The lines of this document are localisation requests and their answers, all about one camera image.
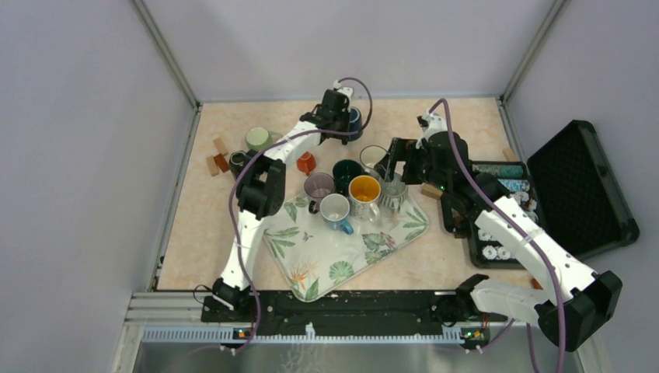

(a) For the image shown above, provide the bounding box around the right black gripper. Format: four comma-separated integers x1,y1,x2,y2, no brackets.
375,137,450,192

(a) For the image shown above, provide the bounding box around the navy blue mug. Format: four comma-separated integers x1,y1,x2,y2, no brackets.
348,107,363,141

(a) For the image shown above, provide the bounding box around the white black-rimmed mug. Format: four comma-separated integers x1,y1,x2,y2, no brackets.
359,145,387,179

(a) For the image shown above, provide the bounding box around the grey striped mug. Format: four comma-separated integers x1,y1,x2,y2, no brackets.
378,173,408,214

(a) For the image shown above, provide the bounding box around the white floral mug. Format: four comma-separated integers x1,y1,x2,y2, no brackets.
348,175,382,225

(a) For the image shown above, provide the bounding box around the orange red mug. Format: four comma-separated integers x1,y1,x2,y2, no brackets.
296,152,316,176

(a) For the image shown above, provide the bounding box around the dark green mug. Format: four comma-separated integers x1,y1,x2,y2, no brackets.
332,159,364,197

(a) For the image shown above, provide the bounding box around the lilac purple mug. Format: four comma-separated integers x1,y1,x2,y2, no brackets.
303,173,335,214

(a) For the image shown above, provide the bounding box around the light green mug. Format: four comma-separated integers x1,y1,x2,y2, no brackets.
245,127,283,152

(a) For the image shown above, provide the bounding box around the light blue mug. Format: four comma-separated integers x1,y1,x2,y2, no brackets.
319,193,354,235

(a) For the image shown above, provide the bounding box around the black mug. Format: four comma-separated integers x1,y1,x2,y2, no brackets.
228,151,250,180

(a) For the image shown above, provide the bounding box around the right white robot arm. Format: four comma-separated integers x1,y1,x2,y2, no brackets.
381,131,622,352

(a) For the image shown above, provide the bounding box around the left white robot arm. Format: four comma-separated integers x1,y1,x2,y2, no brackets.
212,84,354,321

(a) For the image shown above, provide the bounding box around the light wooden block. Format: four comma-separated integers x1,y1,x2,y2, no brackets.
420,183,444,200

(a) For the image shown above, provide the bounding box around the wooden block by case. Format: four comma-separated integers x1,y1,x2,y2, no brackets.
502,148,520,162

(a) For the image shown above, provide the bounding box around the tan wooden block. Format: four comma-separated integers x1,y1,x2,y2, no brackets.
213,138,229,156

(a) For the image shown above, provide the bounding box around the reddish brown wooden block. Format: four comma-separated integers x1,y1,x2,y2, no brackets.
213,154,230,173

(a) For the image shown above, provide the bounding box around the pale wooden block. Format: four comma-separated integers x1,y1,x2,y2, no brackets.
206,156,220,176

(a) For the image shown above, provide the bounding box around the floral leaf pattern tray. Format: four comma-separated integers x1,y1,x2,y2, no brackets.
263,193,430,302

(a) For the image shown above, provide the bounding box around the black carrying case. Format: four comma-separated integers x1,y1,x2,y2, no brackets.
442,120,640,269

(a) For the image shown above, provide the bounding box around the orange block in case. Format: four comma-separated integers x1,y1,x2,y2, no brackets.
531,278,543,290

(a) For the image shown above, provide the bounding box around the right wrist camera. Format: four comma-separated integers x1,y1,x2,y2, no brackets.
417,112,448,141

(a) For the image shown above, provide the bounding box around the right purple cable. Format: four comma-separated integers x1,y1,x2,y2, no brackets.
424,98,567,373

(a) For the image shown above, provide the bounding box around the purple cable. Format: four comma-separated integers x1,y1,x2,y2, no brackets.
424,98,567,373
227,77,374,356

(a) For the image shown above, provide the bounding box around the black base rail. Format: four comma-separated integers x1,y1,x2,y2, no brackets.
200,290,506,337

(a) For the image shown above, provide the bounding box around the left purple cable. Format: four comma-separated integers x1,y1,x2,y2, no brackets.
227,77,374,356

